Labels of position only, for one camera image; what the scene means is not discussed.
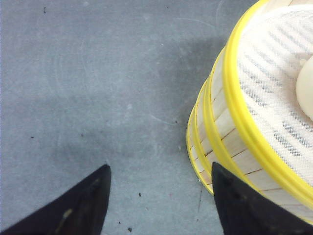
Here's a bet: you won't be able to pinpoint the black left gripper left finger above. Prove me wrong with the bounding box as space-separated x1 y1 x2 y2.
1 164 111 235

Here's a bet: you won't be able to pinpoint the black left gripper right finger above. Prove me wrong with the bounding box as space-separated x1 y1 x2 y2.
212 163 313 235

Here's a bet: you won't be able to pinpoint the front bamboo steamer basket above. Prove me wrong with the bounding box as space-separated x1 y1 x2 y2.
186 107 215 196

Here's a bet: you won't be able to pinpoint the large bun in left basket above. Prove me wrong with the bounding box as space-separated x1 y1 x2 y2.
295 55 313 120

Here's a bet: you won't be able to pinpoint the white liner cloth top basket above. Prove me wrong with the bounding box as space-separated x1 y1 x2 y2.
236 4 313 188

